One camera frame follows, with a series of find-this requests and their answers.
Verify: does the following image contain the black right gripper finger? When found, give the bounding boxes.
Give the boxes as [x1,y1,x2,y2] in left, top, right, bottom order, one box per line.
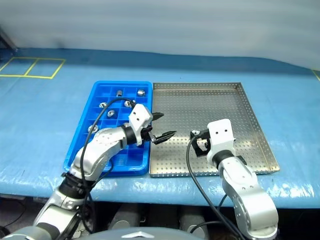
[191,136,208,158]

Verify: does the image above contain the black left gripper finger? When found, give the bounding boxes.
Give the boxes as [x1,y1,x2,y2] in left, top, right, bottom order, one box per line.
[151,112,165,123]
[149,130,178,145]

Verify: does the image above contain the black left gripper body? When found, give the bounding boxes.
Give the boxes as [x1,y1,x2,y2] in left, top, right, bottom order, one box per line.
[140,121,155,144]

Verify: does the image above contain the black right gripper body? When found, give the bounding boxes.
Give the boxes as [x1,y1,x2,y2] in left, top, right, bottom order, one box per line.
[190,127,211,141]

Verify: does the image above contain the blue compartment tray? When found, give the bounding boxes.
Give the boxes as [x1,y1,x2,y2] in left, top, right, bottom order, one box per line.
[63,80,153,178]

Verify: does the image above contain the perforated metal tray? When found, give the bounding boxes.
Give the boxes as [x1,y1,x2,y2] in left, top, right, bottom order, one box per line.
[149,81,280,179]

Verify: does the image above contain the grey rounded cylinder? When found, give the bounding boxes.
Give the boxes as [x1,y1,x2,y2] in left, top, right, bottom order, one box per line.
[178,206,210,237]
[108,203,132,230]

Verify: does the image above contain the grey robot torso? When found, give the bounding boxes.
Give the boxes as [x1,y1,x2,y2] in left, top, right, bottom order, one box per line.
[0,223,181,240]

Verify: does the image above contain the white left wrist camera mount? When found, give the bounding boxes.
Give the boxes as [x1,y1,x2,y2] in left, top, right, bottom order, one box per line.
[128,103,153,147]

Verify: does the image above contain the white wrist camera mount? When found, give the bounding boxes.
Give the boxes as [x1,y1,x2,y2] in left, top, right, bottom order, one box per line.
[128,103,153,147]
[206,119,237,163]

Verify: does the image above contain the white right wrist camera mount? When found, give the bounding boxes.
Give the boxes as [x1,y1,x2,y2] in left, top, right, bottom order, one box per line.
[206,119,237,163]

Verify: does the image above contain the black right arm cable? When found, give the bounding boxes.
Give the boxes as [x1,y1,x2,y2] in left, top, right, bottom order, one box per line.
[186,134,247,240]

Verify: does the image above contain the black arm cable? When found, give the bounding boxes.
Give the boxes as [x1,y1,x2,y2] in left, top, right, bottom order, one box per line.
[79,98,137,235]
[186,134,247,240]

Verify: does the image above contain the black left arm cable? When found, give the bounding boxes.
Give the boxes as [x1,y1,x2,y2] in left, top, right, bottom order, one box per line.
[79,98,137,235]

